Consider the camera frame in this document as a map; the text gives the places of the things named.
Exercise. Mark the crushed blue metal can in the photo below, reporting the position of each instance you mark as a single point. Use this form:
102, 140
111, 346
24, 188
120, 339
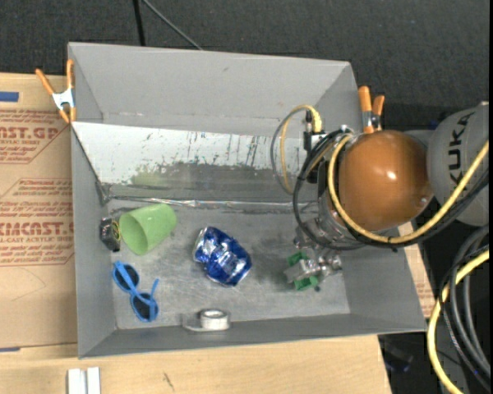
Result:
222, 257

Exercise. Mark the white tape roll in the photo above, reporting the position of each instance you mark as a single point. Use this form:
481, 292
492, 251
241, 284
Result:
213, 319

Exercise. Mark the green plastic cup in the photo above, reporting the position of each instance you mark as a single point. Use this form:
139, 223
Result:
148, 228

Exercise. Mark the grey metal bin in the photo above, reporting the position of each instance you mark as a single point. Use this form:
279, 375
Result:
213, 84

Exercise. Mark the blue sunglasses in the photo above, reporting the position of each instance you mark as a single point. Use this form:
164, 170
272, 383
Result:
125, 276

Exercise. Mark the small black and yellow object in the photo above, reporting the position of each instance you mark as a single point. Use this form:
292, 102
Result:
108, 234

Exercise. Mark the brown cardboard board red print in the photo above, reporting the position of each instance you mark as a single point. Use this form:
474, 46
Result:
33, 261

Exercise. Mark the black cylinder on white bracket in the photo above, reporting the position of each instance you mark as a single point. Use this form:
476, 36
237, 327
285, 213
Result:
313, 140

